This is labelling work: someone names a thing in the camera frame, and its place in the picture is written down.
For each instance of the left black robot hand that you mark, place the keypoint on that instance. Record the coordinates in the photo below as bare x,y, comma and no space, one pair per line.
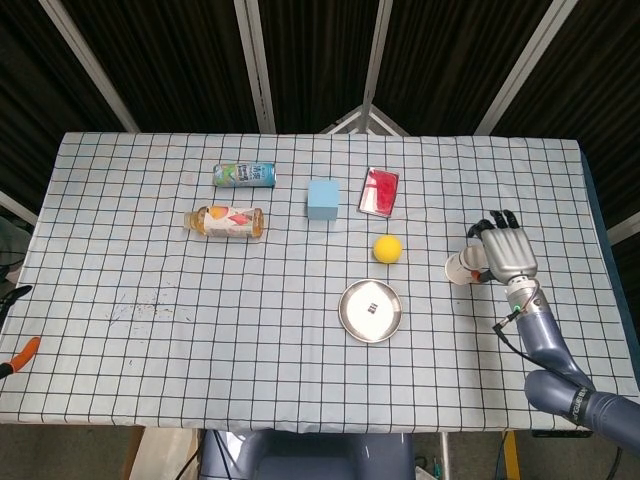
12,294

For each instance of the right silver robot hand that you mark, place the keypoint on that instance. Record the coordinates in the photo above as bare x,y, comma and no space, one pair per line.
510,252

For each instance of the white paper cup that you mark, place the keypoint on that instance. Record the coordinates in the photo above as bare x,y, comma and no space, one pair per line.
462,265

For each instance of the small white die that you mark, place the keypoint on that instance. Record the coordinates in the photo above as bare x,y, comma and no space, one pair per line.
373,307

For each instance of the silver metal bowl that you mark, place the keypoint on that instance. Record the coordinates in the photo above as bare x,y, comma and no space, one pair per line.
370,325

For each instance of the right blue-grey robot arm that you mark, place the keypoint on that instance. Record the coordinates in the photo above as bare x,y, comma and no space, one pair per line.
545,340

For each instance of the dark blue undercloth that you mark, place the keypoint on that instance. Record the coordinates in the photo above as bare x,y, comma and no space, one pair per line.
597,200

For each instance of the yellow foam ball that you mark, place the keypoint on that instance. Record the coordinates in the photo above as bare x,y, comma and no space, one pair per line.
388,249

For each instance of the white checked tablecloth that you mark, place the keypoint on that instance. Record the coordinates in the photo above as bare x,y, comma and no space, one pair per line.
150,280

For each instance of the red flat card box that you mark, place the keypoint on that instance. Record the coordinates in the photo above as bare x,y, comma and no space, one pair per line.
380,192

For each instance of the light blue foam cube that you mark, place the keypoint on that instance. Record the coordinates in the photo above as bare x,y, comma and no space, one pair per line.
323,200

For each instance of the brown cardboard box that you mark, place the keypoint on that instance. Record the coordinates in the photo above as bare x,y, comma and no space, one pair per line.
134,455

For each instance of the grey metal table leg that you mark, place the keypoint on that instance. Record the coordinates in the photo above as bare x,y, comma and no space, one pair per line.
443,455

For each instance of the amber tea plastic bottle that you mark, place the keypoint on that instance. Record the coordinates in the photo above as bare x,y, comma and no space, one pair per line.
227,222

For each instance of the blue-green drink can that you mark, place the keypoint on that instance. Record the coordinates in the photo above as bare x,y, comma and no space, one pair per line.
245,174

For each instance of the dark blue robot torso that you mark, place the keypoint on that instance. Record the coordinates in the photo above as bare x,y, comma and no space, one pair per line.
305,457

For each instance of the white metal frame bar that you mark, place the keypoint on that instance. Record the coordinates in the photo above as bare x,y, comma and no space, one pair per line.
17,207
625,227

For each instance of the white metal frame post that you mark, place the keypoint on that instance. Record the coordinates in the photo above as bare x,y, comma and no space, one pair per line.
520,70
256,65
90,65
375,50

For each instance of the triangular white frame bracket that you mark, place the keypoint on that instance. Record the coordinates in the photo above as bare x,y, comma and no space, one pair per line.
364,119

